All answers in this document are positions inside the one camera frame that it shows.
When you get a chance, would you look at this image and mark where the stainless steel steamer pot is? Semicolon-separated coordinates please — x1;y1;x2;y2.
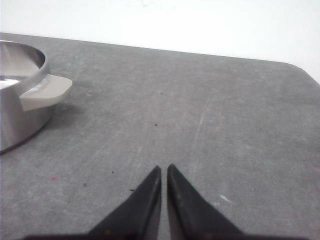
0;40;73;153

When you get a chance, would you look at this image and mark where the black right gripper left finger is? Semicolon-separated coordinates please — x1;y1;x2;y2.
88;166;162;240

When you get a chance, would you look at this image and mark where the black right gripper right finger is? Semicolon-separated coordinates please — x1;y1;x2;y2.
167;164;245;240

